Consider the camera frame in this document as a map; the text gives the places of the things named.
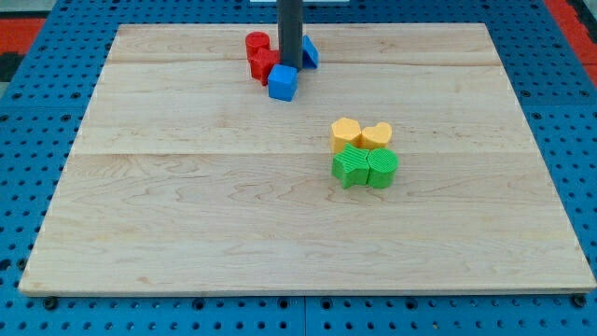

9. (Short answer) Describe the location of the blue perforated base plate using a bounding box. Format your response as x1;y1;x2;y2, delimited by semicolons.
1;1;596;335

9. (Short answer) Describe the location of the red cylinder block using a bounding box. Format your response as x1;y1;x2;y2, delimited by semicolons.
244;31;271;59

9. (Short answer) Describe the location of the yellow heart block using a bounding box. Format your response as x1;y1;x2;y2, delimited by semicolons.
360;122;393;149

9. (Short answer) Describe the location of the yellow hexagon block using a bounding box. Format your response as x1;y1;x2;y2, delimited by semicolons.
329;118;361;154

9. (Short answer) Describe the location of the light wooden board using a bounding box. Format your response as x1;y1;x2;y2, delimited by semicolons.
19;23;596;297

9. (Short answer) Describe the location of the blue triangle block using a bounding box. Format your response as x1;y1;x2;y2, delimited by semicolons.
302;35;319;69

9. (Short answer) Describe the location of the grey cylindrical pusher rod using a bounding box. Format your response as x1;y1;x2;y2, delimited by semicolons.
276;0;303;70

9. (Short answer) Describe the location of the blue cube block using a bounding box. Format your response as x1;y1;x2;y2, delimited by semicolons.
268;64;298;102

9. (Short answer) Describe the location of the green star block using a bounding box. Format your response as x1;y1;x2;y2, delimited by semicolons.
331;144;369;189

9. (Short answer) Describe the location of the green cylinder block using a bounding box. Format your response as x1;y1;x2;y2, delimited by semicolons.
368;147;399;189

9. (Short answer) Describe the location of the red star block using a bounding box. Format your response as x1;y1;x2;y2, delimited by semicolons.
249;49;280;86

